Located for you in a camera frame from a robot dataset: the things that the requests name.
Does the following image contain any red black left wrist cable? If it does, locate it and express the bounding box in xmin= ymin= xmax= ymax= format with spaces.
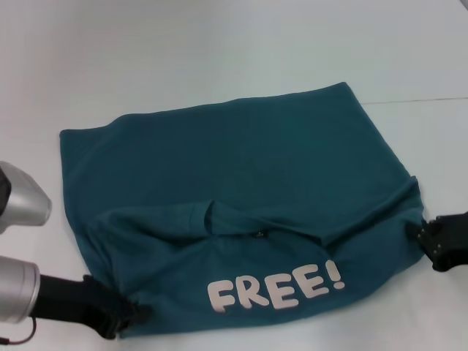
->
xmin=0 ymin=317 xmax=37 ymax=345

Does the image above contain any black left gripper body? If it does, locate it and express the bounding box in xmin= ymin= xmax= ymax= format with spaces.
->
xmin=29 ymin=274 xmax=135 ymax=340

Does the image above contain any teal blue shirt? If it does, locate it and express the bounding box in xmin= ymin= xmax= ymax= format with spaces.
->
xmin=58 ymin=82 xmax=427 ymax=330

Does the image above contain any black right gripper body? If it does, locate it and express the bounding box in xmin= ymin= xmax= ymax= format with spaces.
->
xmin=416 ymin=211 xmax=468 ymax=273

